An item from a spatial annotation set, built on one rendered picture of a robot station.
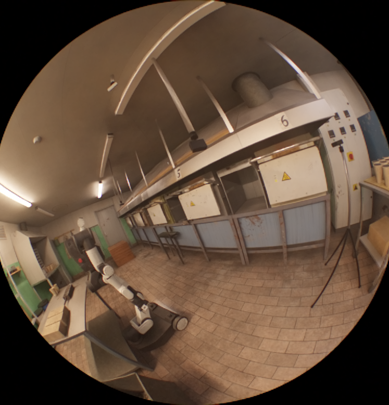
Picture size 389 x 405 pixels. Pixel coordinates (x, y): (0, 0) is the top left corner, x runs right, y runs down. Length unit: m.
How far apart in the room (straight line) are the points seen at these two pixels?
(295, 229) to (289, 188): 0.56
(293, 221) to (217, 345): 1.50
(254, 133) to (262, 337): 1.72
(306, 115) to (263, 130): 0.39
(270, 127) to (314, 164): 0.51
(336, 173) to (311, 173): 0.85
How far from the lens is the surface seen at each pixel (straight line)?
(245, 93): 1.80
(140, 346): 1.59
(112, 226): 5.92
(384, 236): 1.64
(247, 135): 1.08
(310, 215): 1.55
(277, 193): 1.25
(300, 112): 1.11
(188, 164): 1.39
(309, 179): 1.25
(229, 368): 1.35
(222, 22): 1.38
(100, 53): 1.22
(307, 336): 1.40
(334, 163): 2.01
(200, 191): 1.57
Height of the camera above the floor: 1.33
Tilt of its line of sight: 6 degrees down
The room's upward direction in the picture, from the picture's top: 22 degrees counter-clockwise
